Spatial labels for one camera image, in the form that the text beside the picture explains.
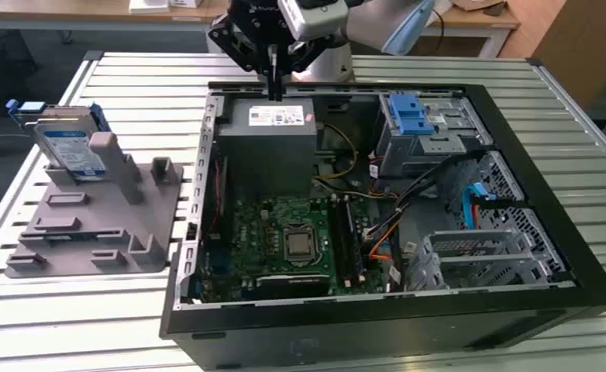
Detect orange wire bundle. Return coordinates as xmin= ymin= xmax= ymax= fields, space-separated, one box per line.
xmin=367 ymin=232 xmax=395 ymax=268

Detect brown cardboard piece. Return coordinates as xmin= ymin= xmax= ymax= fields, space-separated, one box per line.
xmin=449 ymin=0 xmax=507 ymax=17

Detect wooden desk white legs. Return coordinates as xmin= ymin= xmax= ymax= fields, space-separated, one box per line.
xmin=0 ymin=0 xmax=521 ymax=59

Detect black PC case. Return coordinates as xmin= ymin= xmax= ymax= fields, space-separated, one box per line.
xmin=158 ymin=81 xmax=606 ymax=371

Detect green motherboard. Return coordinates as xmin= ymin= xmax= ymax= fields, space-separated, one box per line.
xmin=226 ymin=195 xmax=389 ymax=301

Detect yellow wire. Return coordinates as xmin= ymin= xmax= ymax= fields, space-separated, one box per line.
xmin=309 ymin=122 xmax=360 ymax=180

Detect brown wooden cabinet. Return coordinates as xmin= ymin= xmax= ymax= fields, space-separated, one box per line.
xmin=497 ymin=0 xmax=606 ymax=108

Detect grey parts rack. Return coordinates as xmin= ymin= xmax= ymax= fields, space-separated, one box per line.
xmin=2 ymin=131 xmax=185 ymax=278

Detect blue drive latch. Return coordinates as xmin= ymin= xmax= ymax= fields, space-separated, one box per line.
xmin=387 ymin=92 xmax=433 ymax=136

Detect large white box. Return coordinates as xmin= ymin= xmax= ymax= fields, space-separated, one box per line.
xmin=128 ymin=0 xmax=170 ymax=16

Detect hard disk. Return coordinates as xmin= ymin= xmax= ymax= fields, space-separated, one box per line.
xmin=5 ymin=99 xmax=112 ymax=184

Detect grey power supply unit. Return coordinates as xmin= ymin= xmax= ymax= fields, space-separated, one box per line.
xmin=213 ymin=96 xmax=318 ymax=199

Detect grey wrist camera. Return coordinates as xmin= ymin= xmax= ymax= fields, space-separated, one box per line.
xmin=276 ymin=0 xmax=348 ymax=42

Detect black RAM slot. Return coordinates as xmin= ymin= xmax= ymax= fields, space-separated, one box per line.
xmin=328 ymin=195 xmax=350 ymax=287

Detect silver CPU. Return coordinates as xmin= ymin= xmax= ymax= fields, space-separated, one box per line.
xmin=285 ymin=232 xmax=314 ymax=256

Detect metal CPU socket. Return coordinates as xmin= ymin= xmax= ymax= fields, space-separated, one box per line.
xmin=278 ymin=222 xmax=318 ymax=269

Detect blue SATA wire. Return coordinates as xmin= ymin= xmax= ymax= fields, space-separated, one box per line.
xmin=459 ymin=183 xmax=499 ymax=243

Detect red black twisted wire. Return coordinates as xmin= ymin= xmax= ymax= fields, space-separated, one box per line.
xmin=204 ymin=156 xmax=230 ymax=240

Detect black sleeved wire bundle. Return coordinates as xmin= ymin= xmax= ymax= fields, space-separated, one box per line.
xmin=377 ymin=149 xmax=495 ymax=237

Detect black graphics card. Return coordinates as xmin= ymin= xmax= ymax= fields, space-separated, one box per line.
xmin=252 ymin=272 xmax=332 ymax=300

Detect metal disk bay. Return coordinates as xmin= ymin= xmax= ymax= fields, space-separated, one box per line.
xmin=404 ymin=227 xmax=565 ymax=292

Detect metal optical drive cage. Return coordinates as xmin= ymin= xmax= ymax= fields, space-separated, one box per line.
xmin=373 ymin=91 xmax=493 ymax=180

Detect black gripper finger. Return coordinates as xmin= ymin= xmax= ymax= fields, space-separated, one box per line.
xmin=276 ymin=33 xmax=337 ymax=102
xmin=206 ymin=15 xmax=278 ymax=102

